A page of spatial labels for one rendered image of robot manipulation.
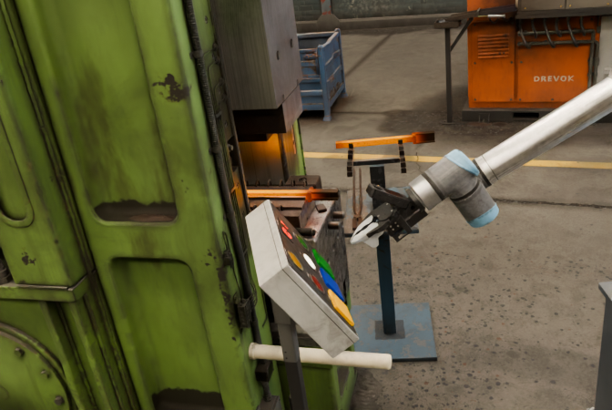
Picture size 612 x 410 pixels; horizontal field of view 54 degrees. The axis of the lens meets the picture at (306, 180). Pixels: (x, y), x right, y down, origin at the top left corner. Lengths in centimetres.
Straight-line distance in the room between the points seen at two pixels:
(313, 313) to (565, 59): 423
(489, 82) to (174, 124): 409
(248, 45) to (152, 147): 39
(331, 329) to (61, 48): 102
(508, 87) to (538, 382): 316
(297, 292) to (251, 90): 68
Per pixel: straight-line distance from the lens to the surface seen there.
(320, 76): 568
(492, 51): 533
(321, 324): 140
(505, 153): 176
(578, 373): 285
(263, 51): 172
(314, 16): 1005
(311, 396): 240
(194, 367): 213
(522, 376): 279
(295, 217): 196
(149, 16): 155
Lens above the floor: 189
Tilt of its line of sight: 25 degrees down
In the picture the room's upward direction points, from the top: 8 degrees counter-clockwise
